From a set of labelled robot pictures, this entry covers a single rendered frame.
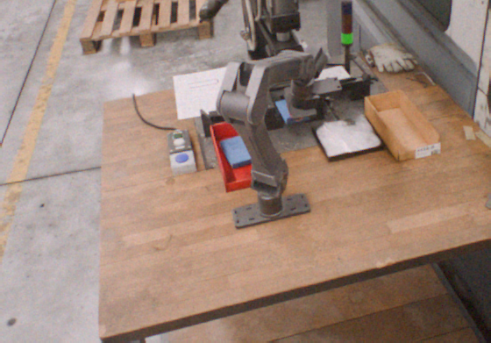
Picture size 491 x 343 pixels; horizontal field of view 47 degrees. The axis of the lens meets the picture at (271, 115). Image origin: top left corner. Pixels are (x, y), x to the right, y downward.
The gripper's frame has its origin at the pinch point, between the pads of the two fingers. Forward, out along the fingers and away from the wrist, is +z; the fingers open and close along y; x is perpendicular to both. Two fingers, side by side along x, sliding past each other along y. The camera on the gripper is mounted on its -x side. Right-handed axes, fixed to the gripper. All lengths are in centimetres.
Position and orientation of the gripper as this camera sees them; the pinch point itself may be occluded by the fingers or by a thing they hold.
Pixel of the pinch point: (297, 117)
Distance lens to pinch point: 160.0
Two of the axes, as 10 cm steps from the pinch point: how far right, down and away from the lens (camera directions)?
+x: -9.7, 1.9, -1.5
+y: -2.4, -8.3, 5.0
